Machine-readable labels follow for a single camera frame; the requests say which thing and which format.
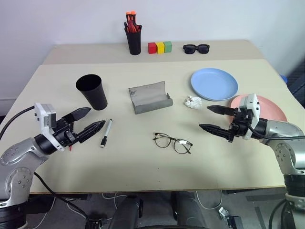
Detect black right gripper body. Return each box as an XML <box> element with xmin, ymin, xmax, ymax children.
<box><xmin>227</xmin><ymin>107</ymin><xmax>253</xmax><ymax>144</ymax></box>

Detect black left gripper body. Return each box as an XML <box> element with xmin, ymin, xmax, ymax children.
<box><xmin>53</xmin><ymin>117</ymin><xmax>81</xmax><ymax>147</ymax></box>

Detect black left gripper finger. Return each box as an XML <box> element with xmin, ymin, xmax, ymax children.
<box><xmin>62</xmin><ymin>107</ymin><xmax>92</xmax><ymax>124</ymax></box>
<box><xmin>77</xmin><ymin>120</ymin><xmax>106</xmax><ymax>144</ymax></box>

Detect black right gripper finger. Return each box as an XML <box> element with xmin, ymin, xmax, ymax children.
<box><xmin>199</xmin><ymin>123</ymin><xmax>234</xmax><ymax>142</ymax></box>
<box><xmin>206</xmin><ymin>104</ymin><xmax>240</xmax><ymax>117</ymax></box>

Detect white marker with black cap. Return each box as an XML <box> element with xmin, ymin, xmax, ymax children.
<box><xmin>100</xmin><ymin>119</ymin><xmax>114</xmax><ymax>148</ymax></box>

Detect thin-framed clear eyeglasses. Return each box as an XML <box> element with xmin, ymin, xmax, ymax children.
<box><xmin>152</xmin><ymin>133</ymin><xmax>193</xmax><ymax>155</ymax></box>

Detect grey felt glasses case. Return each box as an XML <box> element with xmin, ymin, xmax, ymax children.
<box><xmin>128</xmin><ymin>81</ymin><xmax>174</xmax><ymax>115</ymax></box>

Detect wide black plastic cup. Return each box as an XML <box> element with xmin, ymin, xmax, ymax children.
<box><xmin>75</xmin><ymin>74</ymin><xmax>108</xmax><ymax>111</ymax></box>

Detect blue plastic plate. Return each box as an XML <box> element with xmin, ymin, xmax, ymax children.
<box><xmin>190</xmin><ymin>68</ymin><xmax>239</xmax><ymax>101</ymax></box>

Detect crumpled white paper ball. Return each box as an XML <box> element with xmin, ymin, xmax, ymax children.
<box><xmin>183</xmin><ymin>95</ymin><xmax>203</xmax><ymax>110</ymax></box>

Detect pink plastic plate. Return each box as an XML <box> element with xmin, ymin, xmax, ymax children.
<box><xmin>230</xmin><ymin>94</ymin><xmax>288</xmax><ymax>123</ymax></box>

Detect black sunglasses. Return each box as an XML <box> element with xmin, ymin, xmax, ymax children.
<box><xmin>183</xmin><ymin>44</ymin><xmax>210</xmax><ymax>54</ymax></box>

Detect dark ribbed object beside table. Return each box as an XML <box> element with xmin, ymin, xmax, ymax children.
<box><xmin>285</xmin><ymin>57</ymin><xmax>305</xmax><ymax>108</ymax></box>

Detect dark rounded shape under table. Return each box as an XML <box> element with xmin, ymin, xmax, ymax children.
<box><xmin>111</xmin><ymin>195</ymin><xmax>144</xmax><ymax>229</ymax></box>
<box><xmin>170</xmin><ymin>190</ymin><xmax>208</xmax><ymax>229</ymax></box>

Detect tall black tool holder cup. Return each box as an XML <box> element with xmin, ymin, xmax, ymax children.
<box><xmin>125</xmin><ymin>30</ymin><xmax>142</xmax><ymax>56</ymax></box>

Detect black box on floor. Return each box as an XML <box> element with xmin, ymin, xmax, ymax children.
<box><xmin>226</xmin><ymin>215</ymin><xmax>244</xmax><ymax>229</ymax></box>

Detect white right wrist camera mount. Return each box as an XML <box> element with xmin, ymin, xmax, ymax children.
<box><xmin>239</xmin><ymin>93</ymin><xmax>260</xmax><ymax>140</ymax></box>

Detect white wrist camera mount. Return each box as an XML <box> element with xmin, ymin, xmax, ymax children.
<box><xmin>34</xmin><ymin>103</ymin><xmax>65</xmax><ymax>152</ymax></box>
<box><xmin>239</xmin><ymin>93</ymin><xmax>260</xmax><ymax>140</ymax></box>

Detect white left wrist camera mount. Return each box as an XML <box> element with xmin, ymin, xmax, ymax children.
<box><xmin>34</xmin><ymin>103</ymin><xmax>65</xmax><ymax>152</ymax></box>

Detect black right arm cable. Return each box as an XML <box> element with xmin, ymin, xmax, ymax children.
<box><xmin>247</xmin><ymin>120</ymin><xmax>305</xmax><ymax>141</ymax></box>

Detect white floor cable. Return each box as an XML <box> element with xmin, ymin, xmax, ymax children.
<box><xmin>195</xmin><ymin>190</ymin><xmax>224</xmax><ymax>209</ymax></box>

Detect red-handled tool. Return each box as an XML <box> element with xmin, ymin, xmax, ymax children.
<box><xmin>127</xmin><ymin>21</ymin><xmax>141</xmax><ymax>33</ymax></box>

